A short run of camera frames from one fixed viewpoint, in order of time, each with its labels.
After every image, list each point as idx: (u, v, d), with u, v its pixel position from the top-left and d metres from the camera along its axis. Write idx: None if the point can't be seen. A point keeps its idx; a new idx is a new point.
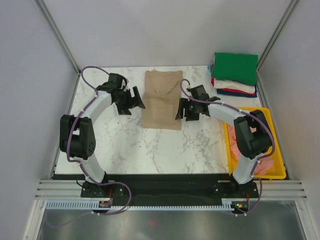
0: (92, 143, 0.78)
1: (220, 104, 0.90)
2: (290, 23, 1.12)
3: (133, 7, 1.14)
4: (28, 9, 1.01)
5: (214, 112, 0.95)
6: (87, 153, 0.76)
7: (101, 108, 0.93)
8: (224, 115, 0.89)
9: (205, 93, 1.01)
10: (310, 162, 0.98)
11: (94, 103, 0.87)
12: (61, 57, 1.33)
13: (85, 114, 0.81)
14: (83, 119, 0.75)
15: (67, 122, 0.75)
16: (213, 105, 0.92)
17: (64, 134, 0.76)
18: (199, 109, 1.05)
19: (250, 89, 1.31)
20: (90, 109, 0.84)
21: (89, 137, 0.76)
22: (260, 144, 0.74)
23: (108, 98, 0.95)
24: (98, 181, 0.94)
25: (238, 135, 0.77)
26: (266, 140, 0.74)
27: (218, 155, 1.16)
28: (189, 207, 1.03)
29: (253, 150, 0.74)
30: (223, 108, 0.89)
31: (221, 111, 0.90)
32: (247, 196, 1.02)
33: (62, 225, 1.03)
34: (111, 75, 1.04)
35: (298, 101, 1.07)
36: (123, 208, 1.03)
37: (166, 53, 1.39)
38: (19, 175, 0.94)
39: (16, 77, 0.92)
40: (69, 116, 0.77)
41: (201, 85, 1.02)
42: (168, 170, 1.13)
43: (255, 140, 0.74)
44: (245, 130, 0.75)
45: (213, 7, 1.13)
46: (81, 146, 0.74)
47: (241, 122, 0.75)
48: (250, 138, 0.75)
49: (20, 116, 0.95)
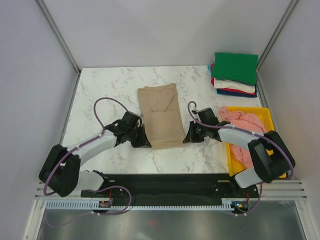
0: (73, 183, 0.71)
1: (231, 128, 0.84)
2: (290, 23, 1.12)
3: (133, 7, 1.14)
4: (28, 9, 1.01)
5: (224, 138, 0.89)
6: (62, 191, 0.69)
7: (102, 148, 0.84)
8: (236, 140, 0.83)
9: (214, 117, 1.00)
10: (310, 162, 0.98)
11: (93, 142, 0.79)
12: (60, 57, 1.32)
13: (78, 152, 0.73)
14: (73, 156, 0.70)
15: (57, 154, 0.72)
16: (223, 129, 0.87)
17: (49, 163, 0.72)
18: (210, 134, 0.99)
19: (250, 89, 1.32)
20: (86, 147, 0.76)
21: (71, 178, 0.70)
22: (279, 168, 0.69)
23: (112, 141, 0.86)
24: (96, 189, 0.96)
25: (254, 159, 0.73)
26: (285, 163, 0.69)
27: (218, 155, 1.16)
28: (189, 207, 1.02)
29: (273, 175, 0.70)
30: (235, 132, 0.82)
31: (231, 135, 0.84)
32: (247, 196, 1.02)
33: (62, 225, 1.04)
34: (126, 114, 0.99)
35: (298, 102, 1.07)
36: (125, 208, 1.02)
37: (166, 53, 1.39)
38: (19, 175, 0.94)
39: (16, 77, 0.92)
40: (61, 147, 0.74)
41: (209, 108, 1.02)
42: (169, 170, 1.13)
43: (273, 165, 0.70)
44: (263, 154, 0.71)
45: (212, 8, 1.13)
46: (59, 183, 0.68)
47: (257, 147, 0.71)
48: (268, 162, 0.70)
49: (20, 115, 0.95)
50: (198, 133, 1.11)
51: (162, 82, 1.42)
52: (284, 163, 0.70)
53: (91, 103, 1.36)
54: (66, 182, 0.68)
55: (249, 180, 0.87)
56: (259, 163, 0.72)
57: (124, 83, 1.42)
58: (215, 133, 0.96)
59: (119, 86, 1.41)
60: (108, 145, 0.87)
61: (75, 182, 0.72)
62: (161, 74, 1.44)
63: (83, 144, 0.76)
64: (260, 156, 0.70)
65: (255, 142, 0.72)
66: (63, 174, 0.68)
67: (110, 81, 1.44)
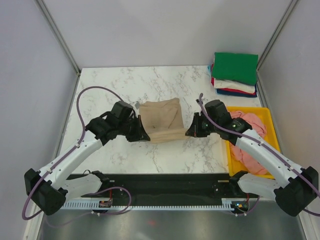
0: (58, 202, 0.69)
1: (257, 143, 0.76)
2: (290, 22, 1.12)
3: (133, 7, 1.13)
4: (28, 9, 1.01)
5: (242, 145, 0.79)
6: (48, 212, 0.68)
7: (85, 156, 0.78)
8: (261, 158, 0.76)
9: (226, 113, 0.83)
10: (310, 162, 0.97)
11: (69, 157, 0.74)
12: (60, 57, 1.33)
13: (51, 176, 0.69)
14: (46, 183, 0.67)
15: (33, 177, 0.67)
16: (249, 140, 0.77)
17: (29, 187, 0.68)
18: (222, 135, 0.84)
19: (250, 89, 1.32)
20: (60, 168, 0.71)
21: (53, 199, 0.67)
22: (306, 203, 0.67)
23: (95, 145, 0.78)
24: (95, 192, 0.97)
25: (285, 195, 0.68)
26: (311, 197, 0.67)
27: (218, 154, 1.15)
28: (189, 207, 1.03)
29: (299, 209, 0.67)
30: (262, 151, 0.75)
31: (254, 151, 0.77)
32: (247, 196, 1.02)
33: (62, 225, 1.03)
34: (115, 106, 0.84)
35: (298, 102, 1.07)
36: (126, 208, 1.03)
37: (166, 53, 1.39)
38: (19, 176, 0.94)
39: (16, 77, 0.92)
40: (34, 172, 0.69)
41: (220, 102, 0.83)
42: (168, 170, 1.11)
43: (302, 202, 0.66)
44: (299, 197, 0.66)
45: (212, 8, 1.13)
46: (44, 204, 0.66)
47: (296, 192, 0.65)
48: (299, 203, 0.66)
49: (20, 116, 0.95)
50: (204, 128, 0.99)
51: (162, 82, 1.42)
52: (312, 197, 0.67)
53: (91, 103, 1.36)
54: (48, 205, 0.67)
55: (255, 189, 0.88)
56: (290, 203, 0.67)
57: (124, 82, 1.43)
58: (231, 135, 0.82)
59: (119, 86, 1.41)
60: (94, 149, 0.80)
61: (59, 201, 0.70)
62: (161, 74, 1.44)
63: (55, 165, 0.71)
64: (296, 197, 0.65)
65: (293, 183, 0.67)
66: (41, 200, 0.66)
67: (110, 81, 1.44)
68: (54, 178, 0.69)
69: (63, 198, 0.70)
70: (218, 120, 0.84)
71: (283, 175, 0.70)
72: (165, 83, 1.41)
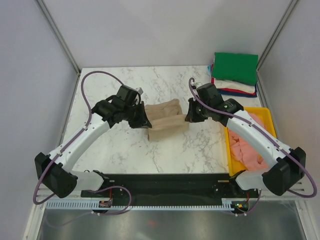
0: (70, 185, 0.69)
1: (248, 124, 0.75)
2: (290, 22, 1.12)
3: (133, 7, 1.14)
4: (28, 10, 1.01)
5: (231, 125, 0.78)
6: (61, 195, 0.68)
7: (93, 138, 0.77)
8: (251, 139, 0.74)
9: (217, 95, 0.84)
10: (310, 162, 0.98)
11: (79, 139, 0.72)
12: (60, 57, 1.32)
13: (61, 159, 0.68)
14: (57, 166, 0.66)
15: (42, 162, 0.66)
16: (238, 120, 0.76)
17: (39, 171, 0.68)
18: (214, 116, 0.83)
19: (250, 89, 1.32)
20: (70, 150, 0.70)
21: (65, 182, 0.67)
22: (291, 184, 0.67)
23: (103, 127, 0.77)
24: (95, 189, 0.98)
25: (272, 174, 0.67)
26: (297, 178, 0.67)
27: (218, 154, 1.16)
28: (189, 207, 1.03)
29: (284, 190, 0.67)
30: (252, 131, 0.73)
31: (244, 131, 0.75)
32: (247, 196, 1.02)
33: (62, 225, 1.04)
34: (121, 89, 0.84)
35: (298, 102, 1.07)
36: (126, 208, 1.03)
37: (166, 53, 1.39)
38: (19, 176, 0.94)
39: (16, 77, 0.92)
40: (45, 155, 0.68)
41: (212, 85, 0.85)
42: (169, 170, 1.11)
43: (287, 182, 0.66)
44: (285, 176, 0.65)
45: (212, 8, 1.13)
46: (56, 188, 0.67)
47: (282, 170, 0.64)
48: (285, 184, 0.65)
49: (20, 116, 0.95)
50: (199, 113, 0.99)
51: (162, 82, 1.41)
52: (298, 178, 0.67)
53: (91, 103, 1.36)
54: (60, 188, 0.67)
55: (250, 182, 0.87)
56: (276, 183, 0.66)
57: (124, 83, 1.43)
58: (222, 116, 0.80)
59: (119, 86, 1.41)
60: (103, 131, 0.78)
61: (71, 184, 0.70)
62: (161, 74, 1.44)
63: (65, 147, 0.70)
64: (283, 177, 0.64)
65: (281, 163, 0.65)
66: (54, 183, 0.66)
67: (110, 81, 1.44)
68: (65, 161, 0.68)
69: (75, 180, 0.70)
70: (209, 102, 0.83)
71: (271, 154, 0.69)
72: (165, 83, 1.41)
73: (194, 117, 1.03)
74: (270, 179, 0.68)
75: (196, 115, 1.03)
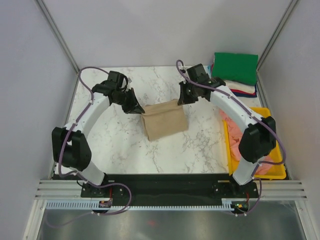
0: (87, 155, 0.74)
1: (227, 96, 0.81)
2: (290, 23, 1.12)
3: (133, 7, 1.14)
4: (28, 9, 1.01)
5: (214, 100, 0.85)
6: (80, 165, 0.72)
7: (98, 113, 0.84)
8: (228, 110, 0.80)
9: (205, 73, 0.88)
10: (310, 162, 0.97)
11: (88, 110, 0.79)
12: (60, 57, 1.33)
13: (78, 127, 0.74)
14: (76, 133, 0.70)
15: (59, 135, 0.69)
16: (219, 93, 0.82)
17: (56, 147, 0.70)
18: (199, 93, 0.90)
19: (250, 89, 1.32)
20: (83, 119, 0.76)
21: (84, 150, 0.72)
22: (264, 150, 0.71)
23: (106, 102, 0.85)
24: (97, 184, 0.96)
25: (246, 139, 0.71)
26: (269, 145, 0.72)
27: (218, 154, 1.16)
28: (189, 207, 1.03)
29: (257, 156, 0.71)
30: (231, 102, 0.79)
31: (224, 103, 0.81)
32: (247, 196, 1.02)
33: (62, 225, 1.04)
34: (111, 72, 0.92)
35: (298, 101, 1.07)
36: (124, 208, 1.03)
37: (166, 53, 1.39)
38: (19, 175, 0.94)
39: (16, 77, 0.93)
40: (60, 128, 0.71)
41: (199, 64, 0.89)
42: (169, 170, 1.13)
43: (259, 148, 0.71)
44: (257, 140, 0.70)
45: (212, 8, 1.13)
46: (77, 159, 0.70)
47: (254, 134, 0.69)
48: (257, 148, 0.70)
49: (19, 116, 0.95)
50: (189, 95, 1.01)
51: (162, 82, 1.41)
52: (269, 145, 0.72)
53: None
54: (82, 157, 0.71)
55: (242, 173, 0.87)
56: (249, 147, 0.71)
57: None
58: (205, 91, 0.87)
59: None
60: (105, 107, 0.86)
61: (87, 154, 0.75)
62: (161, 74, 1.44)
63: (79, 118, 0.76)
64: (254, 140, 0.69)
65: (252, 127, 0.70)
66: (75, 151, 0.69)
67: None
68: (82, 128, 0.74)
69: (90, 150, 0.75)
70: (197, 79, 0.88)
71: (244, 121, 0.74)
72: (165, 83, 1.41)
73: (185, 99, 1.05)
74: (244, 144, 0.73)
75: (187, 97, 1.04)
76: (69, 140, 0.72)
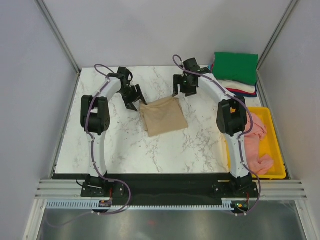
0: (107, 119, 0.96)
1: (210, 80, 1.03)
2: (290, 22, 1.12)
3: (133, 7, 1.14)
4: (28, 9, 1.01)
5: (201, 85, 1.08)
6: (103, 126, 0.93)
7: (113, 91, 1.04)
8: (211, 91, 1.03)
9: (196, 65, 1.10)
10: (310, 162, 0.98)
11: (108, 86, 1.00)
12: (60, 56, 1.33)
13: (102, 95, 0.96)
14: (101, 98, 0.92)
15: (87, 101, 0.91)
16: (204, 79, 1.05)
17: (84, 110, 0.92)
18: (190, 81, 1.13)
19: (249, 89, 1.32)
20: (105, 91, 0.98)
21: (106, 114, 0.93)
22: (235, 123, 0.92)
23: (119, 84, 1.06)
24: (102, 175, 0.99)
25: (220, 113, 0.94)
26: (240, 120, 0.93)
27: (218, 154, 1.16)
28: (189, 206, 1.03)
29: (229, 127, 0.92)
30: (212, 85, 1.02)
31: (208, 86, 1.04)
32: (247, 196, 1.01)
33: (62, 225, 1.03)
34: (120, 67, 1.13)
35: (297, 101, 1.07)
36: (122, 207, 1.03)
37: (166, 52, 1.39)
38: (19, 175, 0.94)
39: (16, 77, 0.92)
40: (87, 96, 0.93)
41: (192, 58, 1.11)
42: (169, 170, 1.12)
43: (230, 120, 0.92)
44: (228, 112, 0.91)
45: (212, 8, 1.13)
46: (100, 120, 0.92)
47: (225, 106, 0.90)
48: (228, 119, 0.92)
49: (19, 116, 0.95)
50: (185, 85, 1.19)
51: (162, 82, 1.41)
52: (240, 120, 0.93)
53: None
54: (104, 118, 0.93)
55: (234, 161, 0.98)
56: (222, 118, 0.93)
57: None
58: (195, 79, 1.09)
59: None
60: (118, 87, 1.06)
61: (107, 118, 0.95)
62: (161, 74, 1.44)
63: (102, 90, 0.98)
64: (225, 111, 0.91)
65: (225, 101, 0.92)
66: (100, 113, 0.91)
67: None
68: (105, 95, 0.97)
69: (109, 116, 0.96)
70: (190, 69, 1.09)
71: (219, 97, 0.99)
72: (165, 83, 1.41)
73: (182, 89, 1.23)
74: (220, 118, 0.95)
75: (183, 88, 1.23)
76: (94, 106, 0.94)
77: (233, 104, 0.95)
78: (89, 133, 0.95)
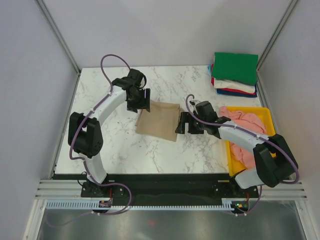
0: (99, 143, 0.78)
1: (232, 127, 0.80)
2: (290, 23, 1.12)
3: (133, 7, 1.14)
4: (28, 8, 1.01)
5: (225, 136, 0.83)
6: (92, 151, 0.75)
7: (113, 105, 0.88)
8: (238, 139, 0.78)
9: (213, 112, 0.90)
10: (310, 162, 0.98)
11: (106, 102, 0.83)
12: (60, 57, 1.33)
13: (94, 115, 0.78)
14: (92, 120, 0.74)
15: (76, 121, 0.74)
16: (227, 128, 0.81)
17: (72, 129, 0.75)
18: (209, 131, 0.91)
19: (250, 89, 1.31)
20: (101, 109, 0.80)
21: (97, 137, 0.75)
22: (283, 172, 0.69)
23: (122, 97, 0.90)
24: (98, 181, 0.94)
25: (260, 164, 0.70)
26: (289, 167, 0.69)
27: (218, 154, 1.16)
28: (189, 207, 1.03)
29: (278, 180, 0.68)
30: (239, 132, 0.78)
31: (233, 134, 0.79)
32: (247, 196, 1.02)
33: (62, 225, 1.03)
34: (131, 70, 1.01)
35: (298, 101, 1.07)
36: (124, 208, 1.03)
37: (166, 52, 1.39)
38: (18, 175, 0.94)
39: (16, 76, 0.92)
40: (78, 114, 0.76)
41: (208, 103, 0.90)
42: (169, 170, 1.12)
43: (277, 170, 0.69)
44: (268, 159, 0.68)
45: (212, 8, 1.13)
46: (88, 145, 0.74)
47: (262, 152, 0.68)
48: (273, 168, 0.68)
49: (19, 115, 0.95)
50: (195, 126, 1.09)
51: (162, 82, 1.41)
52: (289, 167, 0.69)
53: (91, 103, 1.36)
54: (93, 145, 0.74)
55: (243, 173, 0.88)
56: (264, 169, 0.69)
57: None
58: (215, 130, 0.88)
59: None
60: (120, 101, 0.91)
61: (99, 141, 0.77)
62: (161, 74, 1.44)
63: (97, 107, 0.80)
64: (264, 160, 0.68)
65: (260, 146, 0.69)
66: (88, 138, 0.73)
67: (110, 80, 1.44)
68: (98, 116, 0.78)
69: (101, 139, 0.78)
70: (206, 119, 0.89)
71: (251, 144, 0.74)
72: (165, 83, 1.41)
73: (191, 129, 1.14)
74: (260, 170, 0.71)
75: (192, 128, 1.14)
76: (85, 126, 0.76)
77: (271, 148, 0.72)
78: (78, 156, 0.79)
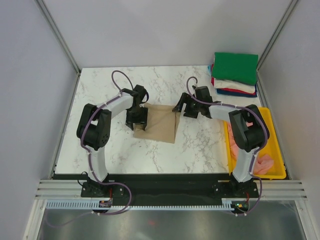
0: (107, 136, 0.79)
1: (219, 105, 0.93)
2: (290, 22, 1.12)
3: (133, 7, 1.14)
4: (28, 8, 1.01)
5: (214, 115, 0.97)
6: (99, 143, 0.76)
7: (122, 108, 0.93)
8: (222, 113, 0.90)
9: (208, 96, 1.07)
10: (310, 161, 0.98)
11: (118, 100, 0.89)
12: (61, 57, 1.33)
13: (107, 107, 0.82)
14: (104, 110, 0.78)
15: (90, 110, 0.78)
16: (213, 106, 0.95)
17: (84, 120, 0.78)
18: (202, 111, 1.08)
19: (250, 89, 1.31)
20: (113, 104, 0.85)
21: (106, 129, 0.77)
22: (255, 137, 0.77)
23: (130, 102, 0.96)
24: (100, 180, 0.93)
25: (234, 126, 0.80)
26: (261, 133, 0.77)
27: (218, 154, 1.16)
28: (189, 207, 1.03)
29: (248, 142, 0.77)
30: (223, 107, 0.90)
31: (219, 110, 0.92)
32: (247, 196, 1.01)
33: (62, 225, 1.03)
34: (138, 86, 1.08)
35: (297, 100, 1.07)
36: (124, 208, 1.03)
37: (166, 52, 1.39)
38: (18, 175, 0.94)
39: (16, 77, 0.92)
40: (91, 105, 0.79)
41: (206, 88, 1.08)
42: (169, 170, 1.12)
43: (249, 133, 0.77)
44: (241, 122, 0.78)
45: (212, 8, 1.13)
46: (97, 135, 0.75)
47: (236, 115, 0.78)
48: (244, 130, 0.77)
49: (19, 115, 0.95)
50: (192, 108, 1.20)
51: (162, 82, 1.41)
52: (261, 133, 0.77)
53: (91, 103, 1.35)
54: (102, 134, 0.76)
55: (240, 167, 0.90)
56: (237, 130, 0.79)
57: (124, 83, 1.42)
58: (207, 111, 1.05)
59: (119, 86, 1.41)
60: (128, 103, 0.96)
61: (107, 135, 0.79)
62: (161, 74, 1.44)
63: (110, 102, 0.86)
64: (236, 122, 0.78)
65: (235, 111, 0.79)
66: (98, 127, 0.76)
67: (110, 81, 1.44)
68: (110, 108, 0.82)
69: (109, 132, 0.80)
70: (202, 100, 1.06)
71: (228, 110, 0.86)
72: (165, 83, 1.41)
73: (187, 111, 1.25)
74: (235, 133, 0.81)
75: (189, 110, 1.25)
76: (96, 118, 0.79)
77: (246, 117, 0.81)
78: (85, 148, 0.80)
